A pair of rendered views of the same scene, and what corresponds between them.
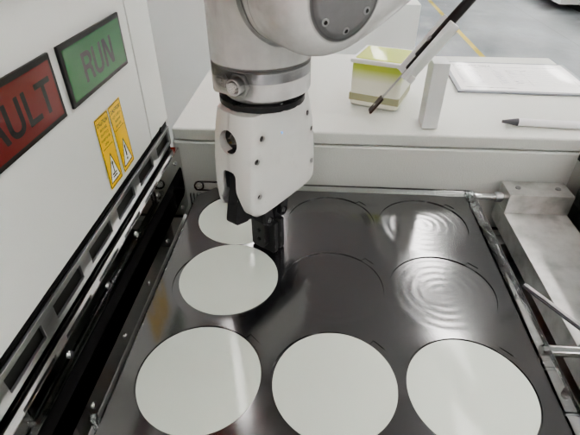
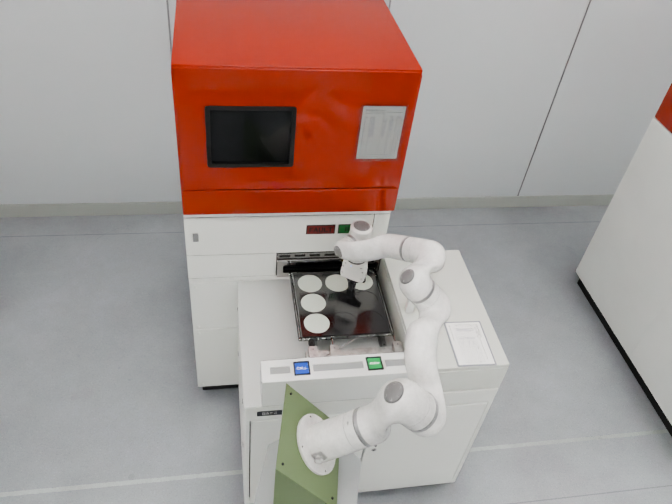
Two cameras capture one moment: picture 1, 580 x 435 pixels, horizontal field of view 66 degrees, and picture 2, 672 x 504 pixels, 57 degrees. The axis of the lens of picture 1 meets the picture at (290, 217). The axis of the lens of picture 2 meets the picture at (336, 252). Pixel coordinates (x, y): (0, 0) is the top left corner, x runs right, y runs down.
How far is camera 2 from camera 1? 2.24 m
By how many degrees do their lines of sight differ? 54
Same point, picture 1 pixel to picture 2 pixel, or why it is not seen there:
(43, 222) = (317, 243)
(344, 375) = (315, 304)
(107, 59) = not seen: hidden behind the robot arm
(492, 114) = not seen: hidden behind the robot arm
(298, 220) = (364, 293)
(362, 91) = not seen: hidden behind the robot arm
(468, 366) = (322, 323)
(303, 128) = (358, 270)
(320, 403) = (308, 301)
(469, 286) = (347, 327)
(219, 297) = (330, 282)
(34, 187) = (319, 238)
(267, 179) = (344, 270)
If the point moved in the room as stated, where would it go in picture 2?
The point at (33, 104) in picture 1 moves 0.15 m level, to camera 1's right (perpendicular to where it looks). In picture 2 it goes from (326, 229) to (334, 254)
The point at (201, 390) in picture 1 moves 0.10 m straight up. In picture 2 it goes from (306, 284) to (308, 266)
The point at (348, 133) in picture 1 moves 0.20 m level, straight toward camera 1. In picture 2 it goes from (394, 291) to (345, 291)
